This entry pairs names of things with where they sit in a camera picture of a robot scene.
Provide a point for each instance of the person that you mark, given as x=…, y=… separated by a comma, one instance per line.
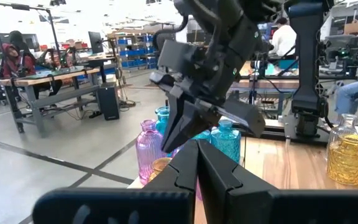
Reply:
x=283, y=39
x=353, y=93
x=11, y=62

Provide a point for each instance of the blue storage bin shelving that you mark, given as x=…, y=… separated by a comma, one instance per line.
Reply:
x=135, y=49

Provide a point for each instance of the blue diamond-pattern glass vase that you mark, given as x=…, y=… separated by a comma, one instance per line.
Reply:
x=227, y=143

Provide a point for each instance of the background wooden table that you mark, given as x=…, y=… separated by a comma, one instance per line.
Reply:
x=259, y=84

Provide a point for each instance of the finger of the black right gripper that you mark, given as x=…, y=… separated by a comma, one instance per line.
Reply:
x=194, y=121
x=175, y=124

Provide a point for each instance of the narrow yellow ribbed glass vase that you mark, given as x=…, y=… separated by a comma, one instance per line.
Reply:
x=160, y=163

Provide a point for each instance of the computer monitor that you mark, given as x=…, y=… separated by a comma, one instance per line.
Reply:
x=95, y=42

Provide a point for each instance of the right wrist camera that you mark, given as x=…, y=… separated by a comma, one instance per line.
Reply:
x=183, y=59

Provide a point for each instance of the black computer tower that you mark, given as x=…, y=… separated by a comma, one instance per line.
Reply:
x=108, y=101

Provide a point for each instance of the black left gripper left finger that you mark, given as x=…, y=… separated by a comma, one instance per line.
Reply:
x=183, y=168

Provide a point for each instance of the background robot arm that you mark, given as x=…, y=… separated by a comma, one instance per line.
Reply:
x=47, y=57

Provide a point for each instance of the wooden workbench grey legs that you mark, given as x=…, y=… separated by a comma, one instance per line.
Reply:
x=42, y=79

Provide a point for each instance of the yellow bumpy glass vase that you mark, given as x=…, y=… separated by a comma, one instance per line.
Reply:
x=348, y=161

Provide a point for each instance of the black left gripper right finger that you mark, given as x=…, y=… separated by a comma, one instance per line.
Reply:
x=216, y=174

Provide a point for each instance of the black background rig frame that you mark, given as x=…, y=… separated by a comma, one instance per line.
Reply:
x=17, y=5

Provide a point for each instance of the cardboard box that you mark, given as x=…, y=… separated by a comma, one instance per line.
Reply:
x=354, y=28

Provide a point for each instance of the black aluminium rig frame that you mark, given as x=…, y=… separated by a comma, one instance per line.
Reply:
x=273, y=132

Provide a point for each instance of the pink ribbed glass vase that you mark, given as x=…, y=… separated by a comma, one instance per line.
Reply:
x=148, y=152
x=198, y=189

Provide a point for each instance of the clear glass vase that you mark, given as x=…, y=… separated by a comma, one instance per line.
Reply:
x=342, y=127

